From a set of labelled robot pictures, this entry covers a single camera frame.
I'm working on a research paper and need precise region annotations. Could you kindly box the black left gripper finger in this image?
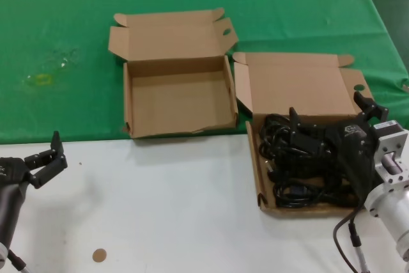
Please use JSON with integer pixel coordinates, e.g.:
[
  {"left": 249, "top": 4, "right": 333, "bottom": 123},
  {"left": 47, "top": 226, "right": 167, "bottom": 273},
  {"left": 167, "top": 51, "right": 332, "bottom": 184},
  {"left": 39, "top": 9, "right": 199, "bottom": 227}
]
[{"left": 24, "top": 130, "right": 68, "bottom": 190}]

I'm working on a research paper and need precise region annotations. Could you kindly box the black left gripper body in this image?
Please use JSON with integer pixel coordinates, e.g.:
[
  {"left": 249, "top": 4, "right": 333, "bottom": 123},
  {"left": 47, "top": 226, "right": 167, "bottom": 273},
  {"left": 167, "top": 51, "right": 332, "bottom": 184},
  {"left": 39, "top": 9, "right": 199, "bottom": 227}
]
[{"left": 0, "top": 157, "right": 33, "bottom": 248}]

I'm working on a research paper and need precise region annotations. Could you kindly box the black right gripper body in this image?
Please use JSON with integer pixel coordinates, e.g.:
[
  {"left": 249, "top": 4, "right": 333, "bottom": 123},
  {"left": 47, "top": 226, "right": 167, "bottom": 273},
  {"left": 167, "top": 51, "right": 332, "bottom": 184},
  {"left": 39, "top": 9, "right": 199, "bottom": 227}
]
[{"left": 325, "top": 118, "right": 377, "bottom": 202}]

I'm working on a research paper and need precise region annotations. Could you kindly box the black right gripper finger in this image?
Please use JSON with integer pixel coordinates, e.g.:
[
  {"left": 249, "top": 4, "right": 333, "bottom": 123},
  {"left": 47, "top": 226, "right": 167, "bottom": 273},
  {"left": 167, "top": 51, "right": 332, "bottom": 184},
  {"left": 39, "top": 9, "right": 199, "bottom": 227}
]
[
  {"left": 288, "top": 106, "right": 330, "bottom": 156},
  {"left": 353, "top": 91, "right": 390, "bottom": 126}
]

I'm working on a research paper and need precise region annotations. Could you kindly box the cardboard box with round hole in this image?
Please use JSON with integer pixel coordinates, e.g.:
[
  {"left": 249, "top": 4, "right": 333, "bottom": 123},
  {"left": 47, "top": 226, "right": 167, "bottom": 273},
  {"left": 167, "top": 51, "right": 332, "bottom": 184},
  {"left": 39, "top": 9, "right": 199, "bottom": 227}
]
[{"left": 232, "top": 51, "right": 375, "bottom": 219}]

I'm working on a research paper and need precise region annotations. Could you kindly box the cardboard box with oval hole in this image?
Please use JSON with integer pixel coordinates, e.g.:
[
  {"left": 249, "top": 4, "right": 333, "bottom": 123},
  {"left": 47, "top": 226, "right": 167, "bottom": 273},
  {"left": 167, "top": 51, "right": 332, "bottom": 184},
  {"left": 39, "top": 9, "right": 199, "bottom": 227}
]
[{"left": 107, "top": 7, "right": 240, "bottom": 140}]

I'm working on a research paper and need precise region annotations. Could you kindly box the round brown cardboard disc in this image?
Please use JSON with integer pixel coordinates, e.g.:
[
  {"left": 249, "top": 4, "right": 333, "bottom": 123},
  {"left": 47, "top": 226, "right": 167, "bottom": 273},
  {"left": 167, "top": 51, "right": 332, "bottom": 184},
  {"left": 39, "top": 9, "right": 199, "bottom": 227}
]
[{"left": 92, "top": 248, "right": 107, "bottom": 263}]

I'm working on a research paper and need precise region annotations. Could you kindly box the green tablecloth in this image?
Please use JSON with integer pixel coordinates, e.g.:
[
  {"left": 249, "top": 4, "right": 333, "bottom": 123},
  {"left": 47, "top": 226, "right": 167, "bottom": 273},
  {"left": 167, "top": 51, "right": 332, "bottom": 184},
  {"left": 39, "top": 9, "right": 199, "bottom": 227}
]
[{"left": 0, "top": 0, "right": 409, "bottom": 144}]

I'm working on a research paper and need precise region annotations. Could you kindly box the black silver left arm cable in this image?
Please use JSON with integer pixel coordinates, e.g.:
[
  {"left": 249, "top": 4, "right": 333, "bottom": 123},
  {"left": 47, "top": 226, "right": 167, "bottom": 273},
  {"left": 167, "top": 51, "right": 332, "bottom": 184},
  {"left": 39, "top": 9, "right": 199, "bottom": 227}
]
[{"left": 6, "top": 248, "right": 30, "bottom": 273}]

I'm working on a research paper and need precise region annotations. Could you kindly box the grey right arm cable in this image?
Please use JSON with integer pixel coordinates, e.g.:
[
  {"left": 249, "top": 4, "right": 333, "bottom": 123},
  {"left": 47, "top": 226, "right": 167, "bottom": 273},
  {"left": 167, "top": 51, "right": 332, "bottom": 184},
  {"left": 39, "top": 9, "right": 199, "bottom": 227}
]
[{"left": 332, "top": 198, "right": 365, "bottom": 273}]

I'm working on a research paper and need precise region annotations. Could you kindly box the black cable with silver connector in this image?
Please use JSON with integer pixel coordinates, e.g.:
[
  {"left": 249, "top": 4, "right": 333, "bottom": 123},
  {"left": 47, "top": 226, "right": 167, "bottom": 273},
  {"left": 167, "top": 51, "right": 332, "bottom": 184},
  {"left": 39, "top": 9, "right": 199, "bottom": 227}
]
[{"left": 348, "top": 221, "right": 369, "bottom": 273}]

